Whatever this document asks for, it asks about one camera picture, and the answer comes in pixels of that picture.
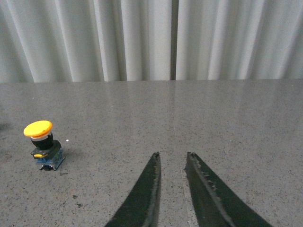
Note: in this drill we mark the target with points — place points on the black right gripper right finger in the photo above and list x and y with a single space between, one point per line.
215 204

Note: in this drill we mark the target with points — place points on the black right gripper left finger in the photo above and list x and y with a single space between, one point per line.
142 205

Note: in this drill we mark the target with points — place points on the yellow mushroom push button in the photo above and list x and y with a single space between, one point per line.
48 153

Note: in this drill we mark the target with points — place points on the white pleated curtain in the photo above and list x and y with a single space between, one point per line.
116 40

